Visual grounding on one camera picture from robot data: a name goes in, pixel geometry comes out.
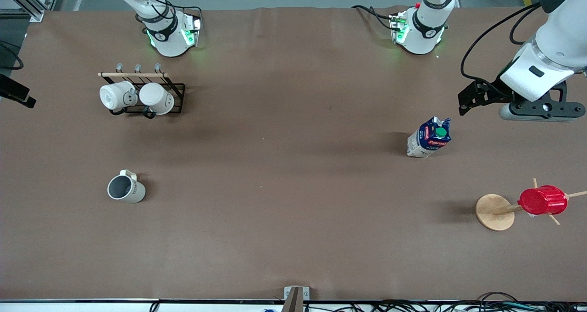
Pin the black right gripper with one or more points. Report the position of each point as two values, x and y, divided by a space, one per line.
13 91

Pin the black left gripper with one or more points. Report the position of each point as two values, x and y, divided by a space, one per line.
494 91

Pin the blue white milk carton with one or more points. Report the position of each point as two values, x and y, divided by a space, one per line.
429 140

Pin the grey ceramic mug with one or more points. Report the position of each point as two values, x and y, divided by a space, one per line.
126 189

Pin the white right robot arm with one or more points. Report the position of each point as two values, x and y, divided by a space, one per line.
167 39

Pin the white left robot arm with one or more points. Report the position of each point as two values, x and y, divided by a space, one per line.
557 41

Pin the red plastic cup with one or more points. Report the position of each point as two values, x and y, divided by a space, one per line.
543 201

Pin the white mug with grey print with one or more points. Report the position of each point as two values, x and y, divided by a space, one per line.
114 95

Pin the wooden mug tree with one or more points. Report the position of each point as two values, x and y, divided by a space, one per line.
494 212

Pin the plain white mug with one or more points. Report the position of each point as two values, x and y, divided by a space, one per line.
156 97

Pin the aluminium frame profile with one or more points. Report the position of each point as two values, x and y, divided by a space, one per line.
25 0

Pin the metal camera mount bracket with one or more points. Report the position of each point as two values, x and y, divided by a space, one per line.
296 298

